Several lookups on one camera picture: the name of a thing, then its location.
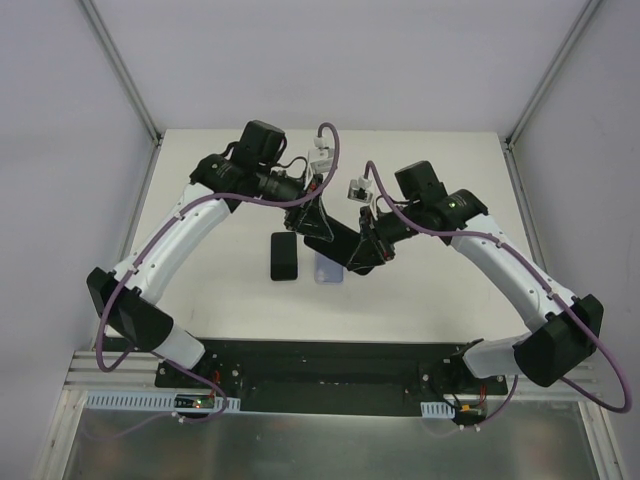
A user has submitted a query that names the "black smartphone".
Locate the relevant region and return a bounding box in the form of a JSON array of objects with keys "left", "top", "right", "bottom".
[
  {"left": 303, "top": 217, "right": 373, "bottom": 276},
  {"left": 270, "top": 231, "right": 298, "bottom": 282}
]

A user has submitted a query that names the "lilac phone case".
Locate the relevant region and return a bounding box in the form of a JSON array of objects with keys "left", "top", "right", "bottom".
[{"left": 314, "top": 253, "right": 344, "bottom": 285}]

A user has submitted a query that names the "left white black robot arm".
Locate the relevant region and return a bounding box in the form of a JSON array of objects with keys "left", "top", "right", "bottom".
[{"left": 87, "top": 120, "right": 340, "bottom": 372}]

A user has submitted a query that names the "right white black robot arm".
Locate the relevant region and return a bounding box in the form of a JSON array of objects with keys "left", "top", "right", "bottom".
[{"left": 348, "top": 161, "right": 604, "bottom": 387}]

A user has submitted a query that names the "reflective metal sheet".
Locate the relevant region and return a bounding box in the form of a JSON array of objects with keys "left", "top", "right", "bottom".
[{"left": 65, "top": 402, "right": 599, "bottom": 479}]

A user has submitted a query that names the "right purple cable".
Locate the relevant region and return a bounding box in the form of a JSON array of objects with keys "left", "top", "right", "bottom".
[{"left": 363, "top": 160, "right": 630, "bottom": 431}]

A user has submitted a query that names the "purple cable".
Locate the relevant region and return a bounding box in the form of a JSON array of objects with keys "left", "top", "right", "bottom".
[
  {"left": 94, "top": 122, "right": 342, "bottom": 426},
  {"left": 363, "top": 160, "right": 630, "bottom": 431}
]

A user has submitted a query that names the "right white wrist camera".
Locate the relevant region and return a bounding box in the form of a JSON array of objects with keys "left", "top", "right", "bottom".
[{"left": 347, "top": 175, "right": 373, "bottom": 203}]

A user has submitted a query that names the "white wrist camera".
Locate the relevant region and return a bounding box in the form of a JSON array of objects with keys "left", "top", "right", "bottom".
[
  {"left": 347, "top": 175, "right": 373, "bottom": 203},
  {"left": 307, "top": 137, "right": 334, "bottom": 175}
]

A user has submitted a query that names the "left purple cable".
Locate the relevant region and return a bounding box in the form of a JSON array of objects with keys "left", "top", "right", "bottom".
[{"left": 94, "top": 122, "right": 342, "bottom": 426}]

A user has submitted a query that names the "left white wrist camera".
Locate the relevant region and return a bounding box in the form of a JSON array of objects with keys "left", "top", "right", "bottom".
[{"left": 307, "top": 137, "right": 334, "bottom": 175}]

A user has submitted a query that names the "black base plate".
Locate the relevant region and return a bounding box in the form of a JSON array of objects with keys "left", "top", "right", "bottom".
[{"left": 154, "top": 339, "right": 513, "bottom": 423}]

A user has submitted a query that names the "right white cable duct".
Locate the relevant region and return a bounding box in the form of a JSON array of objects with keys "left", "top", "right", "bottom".
[{"left": 420, "top": 401, "right": 456, "bottom": 419}]

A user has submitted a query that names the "white cable duct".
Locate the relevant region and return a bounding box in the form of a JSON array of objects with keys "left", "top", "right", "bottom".
[
  {"left": 420, "top": 401, "right": 456, "bottom": 419},
  {"left": 85, "top": 391, "right": 241, "bottom": 414}
]

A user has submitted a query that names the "aluminium rail profile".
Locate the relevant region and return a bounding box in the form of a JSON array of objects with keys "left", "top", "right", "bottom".
[{"left": 64, "top": 351, "right": 161, "bottom": 390}]

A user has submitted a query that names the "left aluminium frame post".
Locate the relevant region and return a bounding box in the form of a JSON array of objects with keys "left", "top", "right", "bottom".
[{"left": 77, "top": 0, "right": 164, "bottom": 146}]

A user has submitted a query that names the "aluminium frame post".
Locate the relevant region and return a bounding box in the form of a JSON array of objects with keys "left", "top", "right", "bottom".
[
  {"left": 502, "top": 0, "right": 604, "bottom": 149},
  {"left": 77, "top": 0, "right": 164, "bottom": 146}
]

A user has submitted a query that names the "left white cable duct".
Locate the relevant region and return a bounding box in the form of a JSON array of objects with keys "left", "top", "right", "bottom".
[{"left": 85, "top": 391, "right": 241, "bottom": 414}]

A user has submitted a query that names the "right aluminium frame post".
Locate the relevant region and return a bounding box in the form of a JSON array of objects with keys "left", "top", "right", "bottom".
[{"left": 502, "top": 0, "right": 604, "bottom": 149}]

